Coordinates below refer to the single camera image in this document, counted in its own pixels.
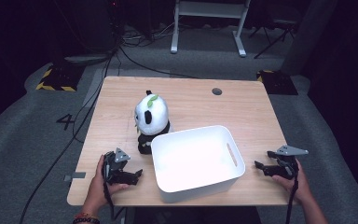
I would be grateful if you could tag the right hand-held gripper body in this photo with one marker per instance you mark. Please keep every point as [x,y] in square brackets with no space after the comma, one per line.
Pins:
[287,165]

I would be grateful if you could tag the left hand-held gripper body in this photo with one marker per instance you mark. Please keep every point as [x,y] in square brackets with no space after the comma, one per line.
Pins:
[115,169]

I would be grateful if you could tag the panda plush toy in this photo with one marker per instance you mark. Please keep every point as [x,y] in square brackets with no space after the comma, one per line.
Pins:
[151,118]

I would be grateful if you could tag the white plastic storage bin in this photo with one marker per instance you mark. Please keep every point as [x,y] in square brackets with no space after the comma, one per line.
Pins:
[195,158]

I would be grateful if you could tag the person's right hand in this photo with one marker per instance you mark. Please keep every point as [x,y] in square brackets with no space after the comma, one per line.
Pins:
[300,186]

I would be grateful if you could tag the person's left hand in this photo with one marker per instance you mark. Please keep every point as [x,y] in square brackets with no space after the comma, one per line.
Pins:
[98,189]

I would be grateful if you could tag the grey tape strip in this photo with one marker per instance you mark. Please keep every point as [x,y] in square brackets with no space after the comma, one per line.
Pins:
[74,176]

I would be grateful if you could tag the black yellow striped floor plate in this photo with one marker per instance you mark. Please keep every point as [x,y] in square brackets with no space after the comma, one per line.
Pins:
[278,82]
[60,77]

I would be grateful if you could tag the black tripod stand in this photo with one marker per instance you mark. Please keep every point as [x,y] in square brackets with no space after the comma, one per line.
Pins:
[273,34]

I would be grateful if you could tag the grey pillar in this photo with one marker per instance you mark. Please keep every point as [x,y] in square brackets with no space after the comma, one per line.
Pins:
[307,37]

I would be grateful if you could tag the white desk frame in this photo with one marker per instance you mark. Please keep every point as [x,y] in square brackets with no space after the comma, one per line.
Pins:
[209,9]

